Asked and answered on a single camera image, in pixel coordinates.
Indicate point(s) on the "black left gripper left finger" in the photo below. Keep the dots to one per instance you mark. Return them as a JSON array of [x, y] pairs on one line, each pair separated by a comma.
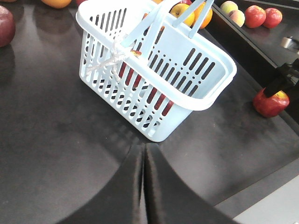
[[118, 202]]

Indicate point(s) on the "orange far right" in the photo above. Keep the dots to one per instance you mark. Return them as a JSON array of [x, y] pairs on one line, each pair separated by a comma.
[[207, 18]]

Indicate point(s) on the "black wood display table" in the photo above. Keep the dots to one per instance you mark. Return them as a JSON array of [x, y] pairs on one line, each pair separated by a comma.
[[60, 142]]

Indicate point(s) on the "light blue plastic basket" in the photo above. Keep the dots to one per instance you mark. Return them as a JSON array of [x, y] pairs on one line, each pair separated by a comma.
[[176, 60]]

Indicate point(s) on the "red apple right table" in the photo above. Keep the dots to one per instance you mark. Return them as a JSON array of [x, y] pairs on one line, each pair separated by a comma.
[[273, 17]]

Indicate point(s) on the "orange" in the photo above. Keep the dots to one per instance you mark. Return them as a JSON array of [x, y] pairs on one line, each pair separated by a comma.
[[207, 18], [58, 4]]

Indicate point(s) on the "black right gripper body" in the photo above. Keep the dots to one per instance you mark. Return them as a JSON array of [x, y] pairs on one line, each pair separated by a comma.
[[290, 77]]

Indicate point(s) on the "yellow apple right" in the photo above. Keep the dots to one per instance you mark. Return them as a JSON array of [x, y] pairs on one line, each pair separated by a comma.
[[179, 9]]

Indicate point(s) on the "small dark red apple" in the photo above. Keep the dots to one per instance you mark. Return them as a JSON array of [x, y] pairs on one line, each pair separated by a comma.
[[7, 26]]

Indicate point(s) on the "orange back left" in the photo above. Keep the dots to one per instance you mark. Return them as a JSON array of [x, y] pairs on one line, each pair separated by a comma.
[[58, 4]]

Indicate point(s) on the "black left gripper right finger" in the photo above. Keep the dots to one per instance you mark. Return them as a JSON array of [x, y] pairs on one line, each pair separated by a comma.
[[169, 200]]

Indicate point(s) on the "red apple beside basket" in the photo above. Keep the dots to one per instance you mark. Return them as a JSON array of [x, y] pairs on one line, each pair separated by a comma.
[[254, 16]]

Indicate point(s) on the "pale peach right table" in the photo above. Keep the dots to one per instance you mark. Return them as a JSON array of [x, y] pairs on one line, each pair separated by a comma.
[[237, 16]]

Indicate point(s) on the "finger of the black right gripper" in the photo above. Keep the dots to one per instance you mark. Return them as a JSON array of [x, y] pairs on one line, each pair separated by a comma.
[[275, 86]]

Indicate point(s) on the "pale yellow pear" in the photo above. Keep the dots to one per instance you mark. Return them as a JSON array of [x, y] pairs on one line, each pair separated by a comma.
[[228, 6]]

